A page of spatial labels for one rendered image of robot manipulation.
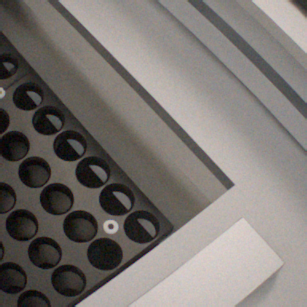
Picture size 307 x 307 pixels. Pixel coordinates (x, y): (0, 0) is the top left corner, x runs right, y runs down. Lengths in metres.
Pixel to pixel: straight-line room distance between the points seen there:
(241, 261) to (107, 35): 0.10
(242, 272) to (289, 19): 0.08
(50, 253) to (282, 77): 0.13
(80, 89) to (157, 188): 0.06
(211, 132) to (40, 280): 0.08
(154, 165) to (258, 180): 0.12
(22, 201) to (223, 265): 0.10
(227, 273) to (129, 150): 0.16
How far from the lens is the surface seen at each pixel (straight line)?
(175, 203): 0.42
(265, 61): 0.31
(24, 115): 0.36
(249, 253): 0.28
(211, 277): 0.28
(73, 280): 0.37
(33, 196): 0.35
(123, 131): 0.43
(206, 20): 0.31
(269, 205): 0.30
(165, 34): 0.33
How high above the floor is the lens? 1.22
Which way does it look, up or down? 64 degrees down
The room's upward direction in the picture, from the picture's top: 11 degrees clockwise
